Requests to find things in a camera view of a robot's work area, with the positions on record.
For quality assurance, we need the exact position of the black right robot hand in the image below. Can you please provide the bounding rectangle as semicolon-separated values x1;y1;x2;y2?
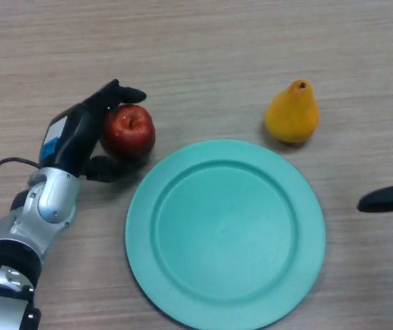
356;61;393;215

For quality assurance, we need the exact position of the red apple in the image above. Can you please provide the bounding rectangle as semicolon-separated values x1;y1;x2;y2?
101;104;156;160

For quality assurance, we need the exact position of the yellow pear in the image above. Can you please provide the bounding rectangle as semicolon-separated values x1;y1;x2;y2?
264;79;321;144

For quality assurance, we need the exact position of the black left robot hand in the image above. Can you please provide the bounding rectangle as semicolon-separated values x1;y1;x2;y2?
39;78;148;183

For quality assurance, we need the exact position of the green round plate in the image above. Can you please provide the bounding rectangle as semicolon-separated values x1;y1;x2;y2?
125;138;327;330

